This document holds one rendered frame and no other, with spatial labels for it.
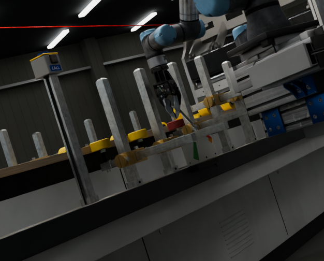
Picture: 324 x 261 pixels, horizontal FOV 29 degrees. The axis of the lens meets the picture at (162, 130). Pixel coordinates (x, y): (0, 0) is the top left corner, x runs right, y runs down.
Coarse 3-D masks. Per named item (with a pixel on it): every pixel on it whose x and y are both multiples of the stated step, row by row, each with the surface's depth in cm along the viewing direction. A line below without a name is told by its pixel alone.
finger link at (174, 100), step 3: (174, 96) 250; (171, 99) 252; (174, 99) 249; (177, 99) 251; (174, 102) 248; (177, 102) 251; (174, 105) 247; (177, 105) 251; (180, 105) 252; (174, 108) 251; (177, 108) 249; (177, 111) 251; (177, 114) 251; (177, 117) 251
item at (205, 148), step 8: (184, 144) 262; (192, 144) 266; (200, 144) 272; (208, 144) 277; (184, 152) 260; (192, 152) 265; (200, 152) 270; (208, 152) 275; (216, 152) 280; (192, 160) 263; (200, 160) 268
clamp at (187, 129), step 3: (201, 120) 278; (204, 120) 280; (195, 123) 273; (198, 123) 275; (183, 126) 272; (186, 126) 270; (189, 126) 270; (198, 126) 274; (183, 129) 272; (186, 129) 271; (189, 129) 270; (183, 132) 272; (186, 132) 271; (189, 132) 270; (192, 132) 270
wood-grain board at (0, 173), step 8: (224, 112) 337; (200, 120) 316; (112, 144) 256; (88, 152) 243; (40, 160) 223; (48, 160) 226; (56, 160) 229; (64, 160) 232; (8, 168) 210; (16, 168) 213; (24, 168) 216; (32, 168) 218; (0, 176) 206
